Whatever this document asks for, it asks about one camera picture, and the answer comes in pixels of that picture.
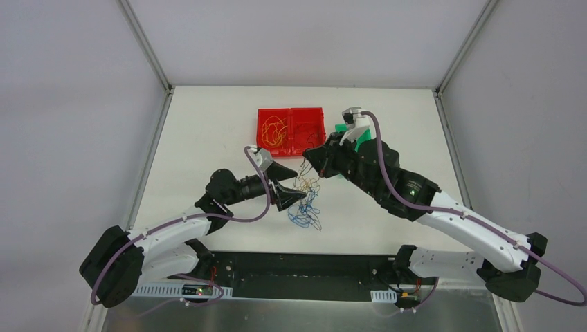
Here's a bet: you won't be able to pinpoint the thin black wire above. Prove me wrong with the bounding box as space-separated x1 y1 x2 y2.
296 121 324 150

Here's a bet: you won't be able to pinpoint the coloured wire bundle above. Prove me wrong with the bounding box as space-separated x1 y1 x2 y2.
286 158 324 232

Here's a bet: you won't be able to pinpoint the green plastic bin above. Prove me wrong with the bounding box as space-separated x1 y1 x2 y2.
334 124 372 151

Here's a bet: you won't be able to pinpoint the yellow wires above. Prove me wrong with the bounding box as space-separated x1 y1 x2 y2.
260 114 289 147

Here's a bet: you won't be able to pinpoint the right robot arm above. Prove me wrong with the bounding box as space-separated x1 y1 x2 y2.
302 138 547 302

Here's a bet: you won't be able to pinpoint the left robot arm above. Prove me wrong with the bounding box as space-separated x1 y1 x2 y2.
79 163 306 308

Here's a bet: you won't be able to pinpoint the red plastic bin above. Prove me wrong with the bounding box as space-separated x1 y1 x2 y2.
256 107 326 158

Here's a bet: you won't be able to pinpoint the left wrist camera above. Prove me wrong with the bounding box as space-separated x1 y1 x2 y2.
253 147 273 172

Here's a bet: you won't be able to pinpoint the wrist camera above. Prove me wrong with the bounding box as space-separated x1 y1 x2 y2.
253 147 273 172
339 107 370 146

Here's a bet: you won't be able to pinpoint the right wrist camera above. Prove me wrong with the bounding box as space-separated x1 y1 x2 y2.
339 107 370 146

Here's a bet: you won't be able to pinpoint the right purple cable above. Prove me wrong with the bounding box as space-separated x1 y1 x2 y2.
359 111 587 307

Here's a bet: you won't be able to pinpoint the purple cable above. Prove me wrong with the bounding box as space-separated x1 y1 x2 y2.
359 111 587 307
90 145 273 307

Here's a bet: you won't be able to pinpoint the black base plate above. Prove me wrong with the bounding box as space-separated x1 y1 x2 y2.
188 251 417 302

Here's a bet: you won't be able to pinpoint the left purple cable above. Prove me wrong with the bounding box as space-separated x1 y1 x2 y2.
90 145 273 307

